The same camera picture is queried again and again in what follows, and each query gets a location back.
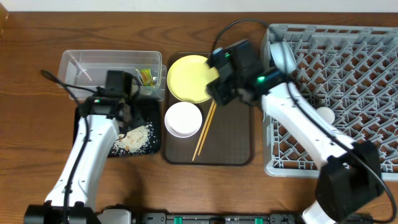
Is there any green snack wrapper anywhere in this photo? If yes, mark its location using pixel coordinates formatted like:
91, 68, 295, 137
136, 68, 154, 86

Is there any clear plastic bin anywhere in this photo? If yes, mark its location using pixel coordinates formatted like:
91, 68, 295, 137
58, 50, 167, 101

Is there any white bowl with rice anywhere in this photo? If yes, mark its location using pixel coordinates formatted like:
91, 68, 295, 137
164, 102, 203, 138

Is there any black waste tray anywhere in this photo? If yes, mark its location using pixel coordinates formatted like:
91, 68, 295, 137
71, 96, 161, 156

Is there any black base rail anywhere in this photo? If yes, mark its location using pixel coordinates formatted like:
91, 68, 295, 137
99, 205, 374, 224

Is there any grey dishwasher rack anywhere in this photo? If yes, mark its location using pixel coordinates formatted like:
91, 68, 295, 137
261, 24, 397, 181

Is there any pile of white rice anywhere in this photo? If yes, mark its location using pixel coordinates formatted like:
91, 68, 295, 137
109, 122, 156, 157

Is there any wooden chopstick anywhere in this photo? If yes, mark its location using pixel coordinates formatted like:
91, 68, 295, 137
192, 100, 216, 161
198, 100, 217, 155

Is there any yellow plate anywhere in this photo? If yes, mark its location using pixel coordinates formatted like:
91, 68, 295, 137
167, 55, 219, 103

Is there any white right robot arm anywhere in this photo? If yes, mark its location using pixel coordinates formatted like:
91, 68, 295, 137
207, 42, 386, 223

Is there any light blue bowl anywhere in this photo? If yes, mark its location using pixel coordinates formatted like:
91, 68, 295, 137
270, 42, 297, 75

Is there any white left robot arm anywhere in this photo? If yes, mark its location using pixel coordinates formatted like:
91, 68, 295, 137
24, 95, 144, 223

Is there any small white green cup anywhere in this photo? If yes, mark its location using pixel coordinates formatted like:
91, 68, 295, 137
317, 106, 335, 124

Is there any dark brown serving tray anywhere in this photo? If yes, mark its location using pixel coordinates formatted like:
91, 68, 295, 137
161, 52, 255, 166

